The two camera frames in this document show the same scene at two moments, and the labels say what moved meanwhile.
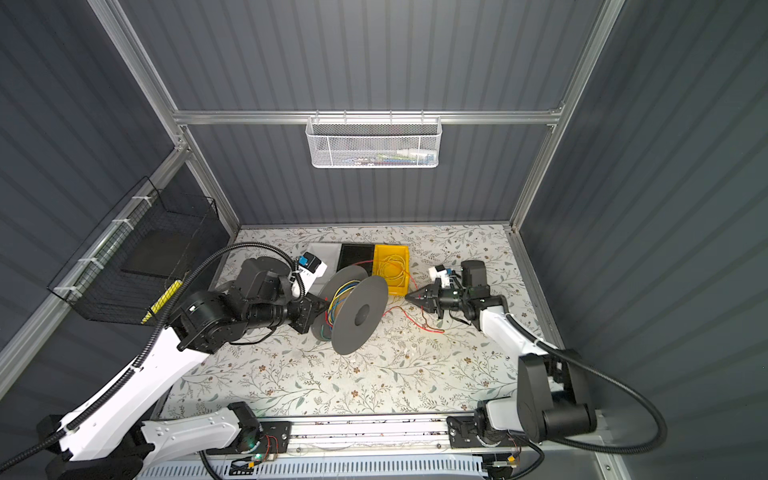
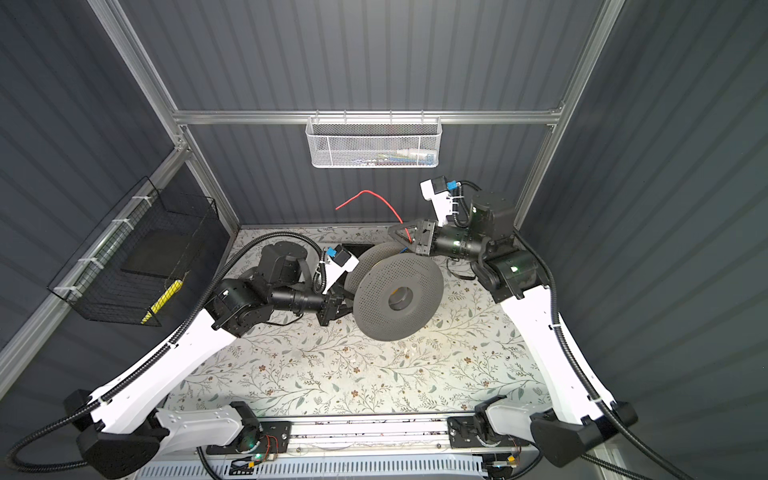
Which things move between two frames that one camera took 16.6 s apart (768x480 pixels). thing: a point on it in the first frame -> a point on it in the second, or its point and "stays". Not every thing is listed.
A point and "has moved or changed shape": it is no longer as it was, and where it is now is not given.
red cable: x=419 y=297 -> x=370 y=192
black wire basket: x=150 y=242 stays
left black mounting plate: x=274 y=439 stays
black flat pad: x=157 y=252 stays
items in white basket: x=405 y=156 stays
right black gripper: x=431 y=305 -> x=424 y=231
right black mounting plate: x=463 y=433 stays
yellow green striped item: x=162 y=300 stays
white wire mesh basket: x=374 y=142 stays
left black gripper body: x=300 y=313 -> x=328 y=311
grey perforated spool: x=356 y=305 has moved or changed shape
